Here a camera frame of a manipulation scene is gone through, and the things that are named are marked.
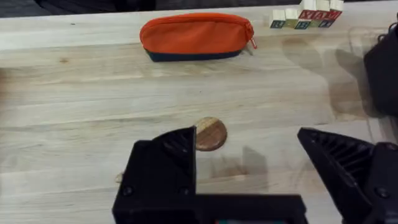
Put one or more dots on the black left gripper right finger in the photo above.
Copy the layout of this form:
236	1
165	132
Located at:
348	174

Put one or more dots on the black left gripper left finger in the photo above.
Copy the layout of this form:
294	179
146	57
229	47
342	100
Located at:
158	174

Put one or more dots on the wooden spoon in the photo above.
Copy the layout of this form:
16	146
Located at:
213	134

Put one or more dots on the orange zip bag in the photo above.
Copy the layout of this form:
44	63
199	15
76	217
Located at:
196	35

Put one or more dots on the heap of toy blocks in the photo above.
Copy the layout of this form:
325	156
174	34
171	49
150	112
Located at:
306	15

